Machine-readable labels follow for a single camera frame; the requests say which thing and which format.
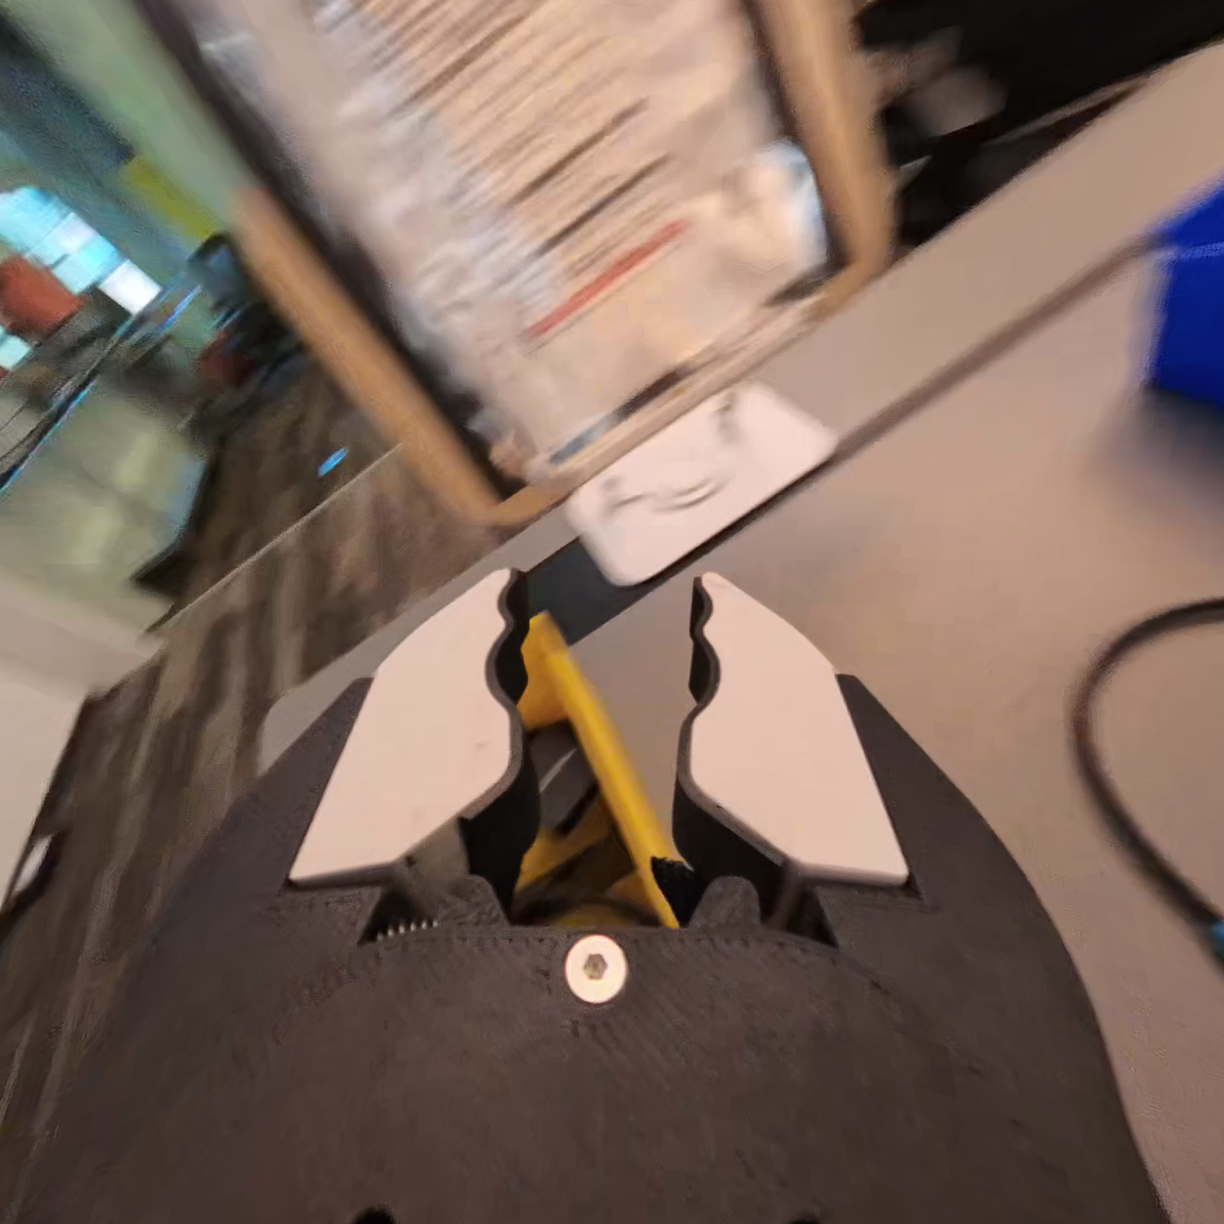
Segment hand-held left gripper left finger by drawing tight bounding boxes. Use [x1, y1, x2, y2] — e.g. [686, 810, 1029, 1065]
[287, 569, 532, 887]

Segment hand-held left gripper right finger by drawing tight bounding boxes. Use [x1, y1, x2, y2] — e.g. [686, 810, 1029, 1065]
[674, 572, 913, 887]

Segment black cable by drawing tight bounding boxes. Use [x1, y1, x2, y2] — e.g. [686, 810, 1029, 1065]
[1071, 597, 1224, 962]

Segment yellow plastic box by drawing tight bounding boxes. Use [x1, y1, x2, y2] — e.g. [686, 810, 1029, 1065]
[514, 611, 684, 931]

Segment red chair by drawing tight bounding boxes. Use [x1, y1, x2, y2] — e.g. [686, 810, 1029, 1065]
[0, 254, 88, 335]

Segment blue object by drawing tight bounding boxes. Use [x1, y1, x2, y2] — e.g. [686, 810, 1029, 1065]
[1140, 180, 1224, 412]

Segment printed paper sheet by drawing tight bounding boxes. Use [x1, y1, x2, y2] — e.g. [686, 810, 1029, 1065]
[316, 0, 833, 470]

